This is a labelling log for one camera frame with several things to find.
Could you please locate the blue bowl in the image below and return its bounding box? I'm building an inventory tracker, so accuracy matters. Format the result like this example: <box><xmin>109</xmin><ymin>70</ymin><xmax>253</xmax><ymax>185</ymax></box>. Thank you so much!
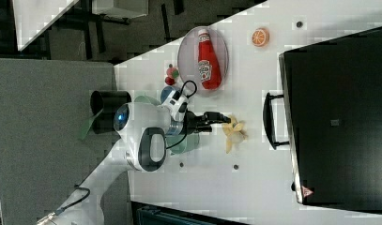
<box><xmin>160</xmin><ymin>86</ymin><xmax>176</xmax><ymax>103</ymax></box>

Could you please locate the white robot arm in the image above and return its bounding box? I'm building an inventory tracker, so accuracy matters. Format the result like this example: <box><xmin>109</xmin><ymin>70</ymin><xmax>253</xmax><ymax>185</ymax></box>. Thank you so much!
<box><xmin>37</xmin><ymin>100</ymin><xmax>231</xmax><ymax>225</ymax></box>

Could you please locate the black cylindrical pot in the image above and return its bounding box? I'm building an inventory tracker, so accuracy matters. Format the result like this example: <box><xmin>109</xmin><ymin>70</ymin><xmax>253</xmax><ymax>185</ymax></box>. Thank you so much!
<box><xmin>90</xmin><ymin>91</ymin><xmax>131</xmax><ymax>134</ymax></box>

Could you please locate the red plush ketchup bottle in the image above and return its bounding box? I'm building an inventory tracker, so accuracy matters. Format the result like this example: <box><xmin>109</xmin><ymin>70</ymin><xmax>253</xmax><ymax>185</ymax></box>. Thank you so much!
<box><xmin>198</xmin><ymin>29</ymin><xmax>222</xmax><ymax>90</ymax></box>

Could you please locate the pink plush strawberry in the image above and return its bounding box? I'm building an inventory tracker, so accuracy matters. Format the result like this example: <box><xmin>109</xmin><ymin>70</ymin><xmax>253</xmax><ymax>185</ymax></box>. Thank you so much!
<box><xmin>166</xmin><ymin>67</ymin><xmax>179</xmax><ymax>79</ymax></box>

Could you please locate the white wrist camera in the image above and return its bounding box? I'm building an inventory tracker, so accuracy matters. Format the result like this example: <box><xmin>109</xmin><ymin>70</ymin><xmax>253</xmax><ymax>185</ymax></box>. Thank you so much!
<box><xmin>161</xmin><ymin>90</ymin><xmax>189</xmax><ymax>122</ymax></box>

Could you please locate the green slotted spatula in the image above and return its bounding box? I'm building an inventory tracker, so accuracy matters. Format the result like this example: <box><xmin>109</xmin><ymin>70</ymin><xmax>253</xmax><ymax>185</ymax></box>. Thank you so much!
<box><xmin>78</xmin><ymin>110</ymin><xmax>103</xmax><ymax>140</ymax></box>

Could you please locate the grey round plate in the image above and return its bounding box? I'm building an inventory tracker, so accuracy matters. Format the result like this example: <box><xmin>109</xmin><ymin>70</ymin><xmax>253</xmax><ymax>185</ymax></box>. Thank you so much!
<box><xmin>177</xmin><ymin>26</ymin><xmax>229</xmax><ymax>97</ymax></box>

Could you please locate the red plush strawberry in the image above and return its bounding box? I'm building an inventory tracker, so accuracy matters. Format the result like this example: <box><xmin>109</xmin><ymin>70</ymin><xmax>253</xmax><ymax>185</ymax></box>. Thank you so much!
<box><xmin>165</xmin><ymin>77</ymin><xmax>176</xmax><ymax>85</ymax></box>

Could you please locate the green oval colander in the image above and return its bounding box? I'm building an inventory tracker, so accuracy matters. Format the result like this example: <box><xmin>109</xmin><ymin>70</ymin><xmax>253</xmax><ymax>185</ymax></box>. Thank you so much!
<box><xmin>134</xmin><ymin>96</ymin><xmax>160</xmax><ymax>106</ymax></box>

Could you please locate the orange slice toy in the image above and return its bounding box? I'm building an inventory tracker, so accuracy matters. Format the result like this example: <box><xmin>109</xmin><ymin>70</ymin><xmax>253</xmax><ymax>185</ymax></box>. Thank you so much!
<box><xmin>252</xmin><ymin>27</ymin><xmax>269</xmax><ymax>47</ymax></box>

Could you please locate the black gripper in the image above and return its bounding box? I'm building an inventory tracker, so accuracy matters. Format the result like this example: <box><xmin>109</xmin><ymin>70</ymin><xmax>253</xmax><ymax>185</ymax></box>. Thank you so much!
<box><xmin>182</xmin><ymin>111</ymin><xmax>231</xmax><ymax>135</ymax></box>

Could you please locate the black toaster oven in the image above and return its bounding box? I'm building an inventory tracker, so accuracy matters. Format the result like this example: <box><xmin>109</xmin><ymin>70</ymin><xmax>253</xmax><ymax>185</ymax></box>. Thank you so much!
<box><xmin>263</xmin><ymin>26</ymin><xmax>382</xmax><ymax>215</ymax></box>

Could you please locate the green mug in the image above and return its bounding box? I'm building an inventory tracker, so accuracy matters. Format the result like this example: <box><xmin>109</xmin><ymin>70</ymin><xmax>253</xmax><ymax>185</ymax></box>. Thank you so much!
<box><xmin>166</xmin><ymin>134</ymin><xmax>200</xmax><ymax>155</ymax></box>

